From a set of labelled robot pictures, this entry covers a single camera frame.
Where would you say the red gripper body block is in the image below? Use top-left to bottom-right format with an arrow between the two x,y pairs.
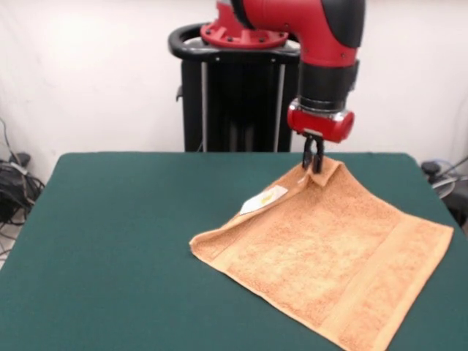
286,98 -> 355,143

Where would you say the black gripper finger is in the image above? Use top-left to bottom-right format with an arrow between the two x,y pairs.
301,134 -> 316,171
312,137 -> 325,173

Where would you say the orange terry towel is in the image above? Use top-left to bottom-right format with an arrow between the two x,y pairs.
189,158 -> 455,351

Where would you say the dark green table cloth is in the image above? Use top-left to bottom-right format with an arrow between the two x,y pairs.
0,152 -> 468,351

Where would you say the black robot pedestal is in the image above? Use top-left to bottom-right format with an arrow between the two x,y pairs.
167,22 -> 321,153

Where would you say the black cable tangle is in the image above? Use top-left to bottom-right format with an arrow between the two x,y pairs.
0,116 -> 47,257

